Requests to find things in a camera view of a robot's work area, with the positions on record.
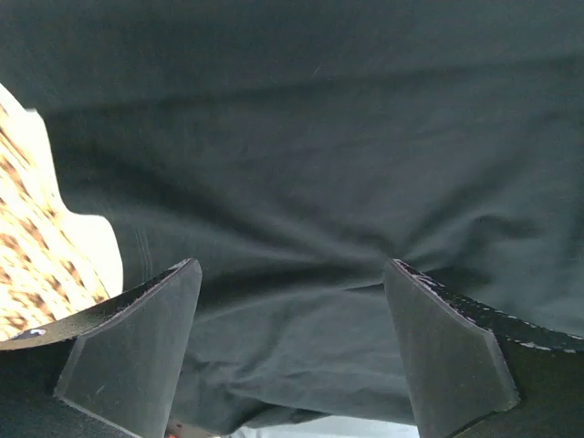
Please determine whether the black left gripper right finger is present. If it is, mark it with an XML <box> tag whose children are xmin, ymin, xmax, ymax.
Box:
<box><xmin>385</xmin><ymin>259</ymin><xmax>583</xmax><ymax>438</ymax></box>

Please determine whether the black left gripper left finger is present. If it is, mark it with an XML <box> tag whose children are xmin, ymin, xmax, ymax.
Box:
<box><xmin>1</xmin><ymin>259</ymin><xmax>202</xmax><ymax>438</ymax></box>

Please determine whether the wicker laundry basket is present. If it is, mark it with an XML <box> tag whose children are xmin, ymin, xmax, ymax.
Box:
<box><xmin>1</xmin><ymin>88</ymin><xmax>123</xmax><ymax>340</ymax></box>

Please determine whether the black flower print t-shirt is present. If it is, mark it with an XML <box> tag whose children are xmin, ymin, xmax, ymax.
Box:
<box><xmin>1</xmin><ymin>1</ymin><xmax>583</xmax><ymax>434</ymax></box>

